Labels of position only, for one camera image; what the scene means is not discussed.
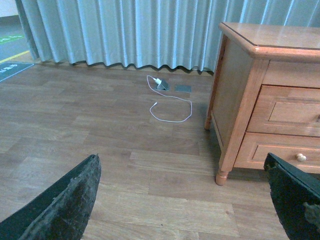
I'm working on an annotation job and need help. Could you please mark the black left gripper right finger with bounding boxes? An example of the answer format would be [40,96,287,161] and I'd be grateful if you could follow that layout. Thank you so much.
[264,152,320,240]

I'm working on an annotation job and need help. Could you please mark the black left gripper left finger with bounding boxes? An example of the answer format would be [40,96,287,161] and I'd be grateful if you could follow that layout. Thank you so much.
[0,154,102,240]

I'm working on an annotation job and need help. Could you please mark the wooden drawer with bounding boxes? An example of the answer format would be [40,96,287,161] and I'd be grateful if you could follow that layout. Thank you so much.
[247,85,320,137]
[234,132,320,174]

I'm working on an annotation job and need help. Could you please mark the white floor charger plug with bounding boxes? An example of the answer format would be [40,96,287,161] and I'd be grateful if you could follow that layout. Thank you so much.
[154,78,162,85]

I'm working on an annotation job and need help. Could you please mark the wooden nightstand cabinet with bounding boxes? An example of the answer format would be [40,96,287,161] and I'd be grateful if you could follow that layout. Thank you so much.
[204,22,320,186]

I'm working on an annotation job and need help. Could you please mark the closed metal floor socket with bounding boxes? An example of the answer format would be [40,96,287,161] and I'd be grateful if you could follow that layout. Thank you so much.
[174,85,192,93]

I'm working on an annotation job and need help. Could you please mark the green floor sign mat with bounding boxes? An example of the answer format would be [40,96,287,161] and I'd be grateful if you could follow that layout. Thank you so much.
[0,61,35,82]

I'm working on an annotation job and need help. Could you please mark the open metal floor socket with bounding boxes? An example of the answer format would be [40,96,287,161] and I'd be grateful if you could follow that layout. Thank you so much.
[156,80,170,91]

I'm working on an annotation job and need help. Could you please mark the light blue curtain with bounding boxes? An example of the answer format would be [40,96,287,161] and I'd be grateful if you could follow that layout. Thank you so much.
[16,0,320,71]

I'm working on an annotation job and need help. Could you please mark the white floor cable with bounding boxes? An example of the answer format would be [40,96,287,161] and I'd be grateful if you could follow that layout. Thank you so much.
[146,75,193,124]

